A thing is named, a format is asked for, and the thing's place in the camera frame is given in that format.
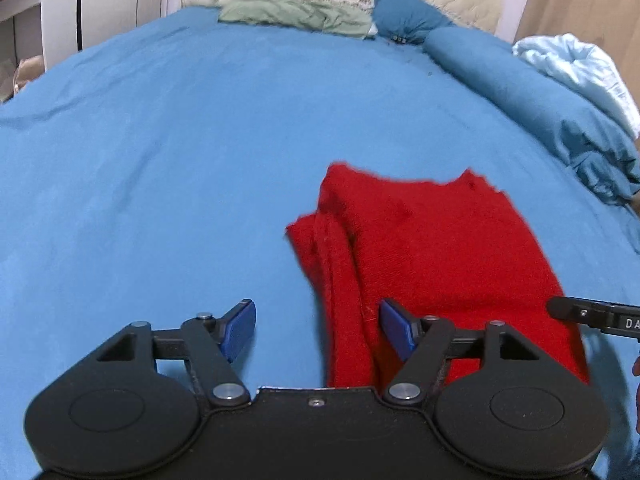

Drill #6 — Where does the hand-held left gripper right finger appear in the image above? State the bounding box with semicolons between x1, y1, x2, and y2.
380;298;545;407

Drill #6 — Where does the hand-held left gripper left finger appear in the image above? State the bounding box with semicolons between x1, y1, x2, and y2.
94;298;252;407

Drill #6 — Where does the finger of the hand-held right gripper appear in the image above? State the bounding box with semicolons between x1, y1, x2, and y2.
546;296;640;342

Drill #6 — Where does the red knitted sweater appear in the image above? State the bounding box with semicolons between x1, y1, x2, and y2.
286;162;592;389

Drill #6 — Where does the bed with blue sheet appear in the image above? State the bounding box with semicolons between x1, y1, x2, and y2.
0;5;640;480

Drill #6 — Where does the blue duvet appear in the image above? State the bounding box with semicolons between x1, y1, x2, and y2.
422;26;640;206

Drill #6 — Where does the light blue blanket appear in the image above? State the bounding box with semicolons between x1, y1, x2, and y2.
512;33;640;141

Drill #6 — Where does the dark blue pillow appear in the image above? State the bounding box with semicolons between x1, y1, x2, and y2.
372;0;456;47

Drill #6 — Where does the green pillow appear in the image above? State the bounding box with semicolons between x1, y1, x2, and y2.
218;0;373;41

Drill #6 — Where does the beige canvas bag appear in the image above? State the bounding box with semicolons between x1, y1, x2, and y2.
12;55;47;97

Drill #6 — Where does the white desk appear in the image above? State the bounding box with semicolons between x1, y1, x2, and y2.
0;0;82;103

